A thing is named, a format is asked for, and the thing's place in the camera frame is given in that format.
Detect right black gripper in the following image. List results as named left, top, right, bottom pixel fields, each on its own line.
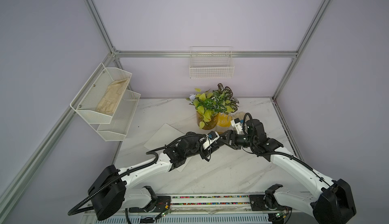
left=217, top=130, right=257, bottom=149

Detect white laptop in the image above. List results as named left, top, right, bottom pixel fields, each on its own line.
left=144, top=124, right=191, bottom=172

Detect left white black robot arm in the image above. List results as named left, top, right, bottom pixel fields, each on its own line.
left=67, top=131, right=222, bottom=221

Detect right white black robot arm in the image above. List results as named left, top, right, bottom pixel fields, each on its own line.
left=217, top=113, right=357, bottom=224

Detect yellow glass cup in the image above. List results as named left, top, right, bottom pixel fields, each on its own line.
left=215, top=113, right=233, bottom=134

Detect beige work glove on table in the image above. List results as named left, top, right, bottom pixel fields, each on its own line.
left=234, top=111, right=246, bottom=120

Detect potted green plant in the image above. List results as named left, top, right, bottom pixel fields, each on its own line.
left=186, top=83, right=239, bottom=130

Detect beige glove in basket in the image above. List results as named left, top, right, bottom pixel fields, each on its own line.
left=96, top=78, right=130, bottom=116

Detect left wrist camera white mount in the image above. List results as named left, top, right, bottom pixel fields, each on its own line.
left=202, top=131, right=220, bottom=150

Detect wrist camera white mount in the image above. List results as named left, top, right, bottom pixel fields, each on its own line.
left=231, top=118, right=244, bottom=134
left=202, top=131, right=220, bottom=150

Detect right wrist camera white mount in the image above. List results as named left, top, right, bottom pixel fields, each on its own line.
left=231, top=118, right=244, bottom=134

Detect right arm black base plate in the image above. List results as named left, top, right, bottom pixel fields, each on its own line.
left=249, top=194, right=291, bottom=211

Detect aluminium front rail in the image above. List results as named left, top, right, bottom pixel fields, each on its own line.
left=81, top=189, right=317, bottom=224

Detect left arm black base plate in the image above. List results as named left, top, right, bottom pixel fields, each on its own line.
left=128, top=196, right=171, bottom=213

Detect white wire wall basket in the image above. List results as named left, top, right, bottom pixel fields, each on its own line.
left=189, top=46, right=235, bottom=79

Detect white two-tier wall basket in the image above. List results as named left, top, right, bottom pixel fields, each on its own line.
left=70, top=64, right=140, bottom=141

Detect aluminium frame profiles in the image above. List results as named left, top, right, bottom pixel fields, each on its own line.
left=1, top=0, right=333, bottom=222

